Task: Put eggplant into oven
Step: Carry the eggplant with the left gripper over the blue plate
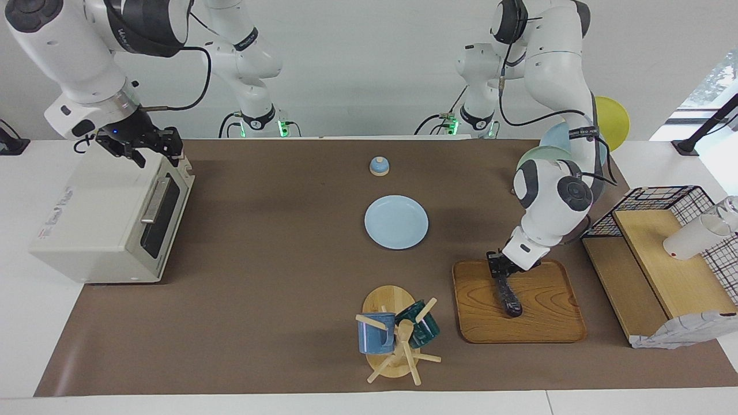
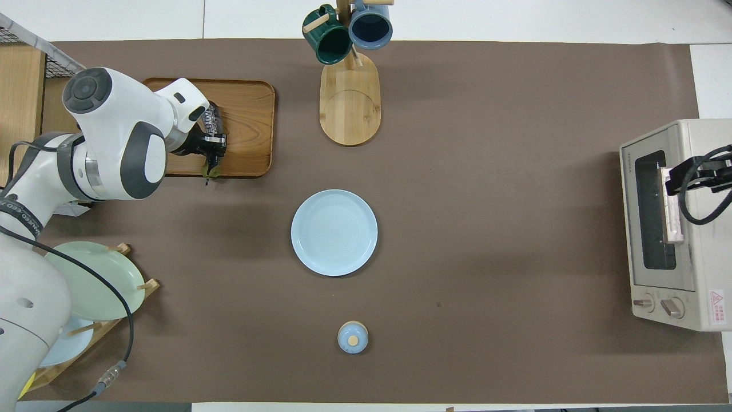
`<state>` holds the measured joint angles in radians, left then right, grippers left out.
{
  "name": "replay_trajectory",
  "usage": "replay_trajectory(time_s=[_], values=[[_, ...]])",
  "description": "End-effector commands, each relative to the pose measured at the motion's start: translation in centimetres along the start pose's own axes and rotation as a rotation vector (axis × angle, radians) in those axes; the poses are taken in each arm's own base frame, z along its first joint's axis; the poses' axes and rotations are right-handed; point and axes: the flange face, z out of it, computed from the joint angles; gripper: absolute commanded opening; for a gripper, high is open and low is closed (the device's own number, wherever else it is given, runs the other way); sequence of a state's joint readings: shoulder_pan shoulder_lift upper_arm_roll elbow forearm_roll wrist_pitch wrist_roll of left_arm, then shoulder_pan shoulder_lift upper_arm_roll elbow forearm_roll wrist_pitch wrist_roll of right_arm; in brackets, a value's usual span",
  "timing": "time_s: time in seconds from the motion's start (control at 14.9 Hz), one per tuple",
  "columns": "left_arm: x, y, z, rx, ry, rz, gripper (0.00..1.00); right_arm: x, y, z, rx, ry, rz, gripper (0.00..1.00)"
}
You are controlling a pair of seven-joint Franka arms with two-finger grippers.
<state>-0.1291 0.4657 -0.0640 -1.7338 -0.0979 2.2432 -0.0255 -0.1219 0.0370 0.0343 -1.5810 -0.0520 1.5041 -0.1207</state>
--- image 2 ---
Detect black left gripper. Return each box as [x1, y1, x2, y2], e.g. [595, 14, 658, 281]
[170, 129, 228, 160]

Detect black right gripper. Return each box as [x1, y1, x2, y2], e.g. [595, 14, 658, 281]
[668, 154, 732, 198]

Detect dark purple eggplant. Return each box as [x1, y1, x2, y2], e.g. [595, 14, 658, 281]
[201, 103, 225, 187]

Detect beige toaster oven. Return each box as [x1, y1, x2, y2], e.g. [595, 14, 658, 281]
[619, 119, 732, 332]

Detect light blue round plate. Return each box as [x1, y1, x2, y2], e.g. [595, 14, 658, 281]
[291, 189, 379, 277]

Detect wooden serving tray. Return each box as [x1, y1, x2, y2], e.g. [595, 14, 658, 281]
[143, 77, 276, 178]

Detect wooden mug tree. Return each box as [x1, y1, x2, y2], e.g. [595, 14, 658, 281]
[303, 0, 395, 147]

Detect dark green mug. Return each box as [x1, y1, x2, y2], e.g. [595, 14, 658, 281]
[302, 5, 353, 65]

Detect wooden plate rack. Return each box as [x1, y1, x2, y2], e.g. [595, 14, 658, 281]
[26, 243, 161, 393]

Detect pale green racked plate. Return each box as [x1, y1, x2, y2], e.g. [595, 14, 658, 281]
[45, 241, 146, 321]

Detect blue mug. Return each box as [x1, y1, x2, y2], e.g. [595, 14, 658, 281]
[348, 0, 393, 50]

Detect brown table mat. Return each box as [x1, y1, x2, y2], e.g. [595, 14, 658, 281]
[23, 39, 728, 404]

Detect wooden shelf unit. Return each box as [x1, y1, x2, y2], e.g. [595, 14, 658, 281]
[0, 43, 99, 215]

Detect small blue call bell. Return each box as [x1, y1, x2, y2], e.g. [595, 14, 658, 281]
[337, 320, 369, 355]

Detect light blue racked plate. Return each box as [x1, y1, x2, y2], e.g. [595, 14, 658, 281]
[39, 331, 95, 368]

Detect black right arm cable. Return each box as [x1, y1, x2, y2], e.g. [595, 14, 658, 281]
[678, 145, 732, 225]

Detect black wire basket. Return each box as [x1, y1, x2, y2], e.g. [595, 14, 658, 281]
[0, 26, 78, 80]

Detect black cable silver connector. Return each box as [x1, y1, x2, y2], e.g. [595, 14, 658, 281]
[0, 224, 136, 412]

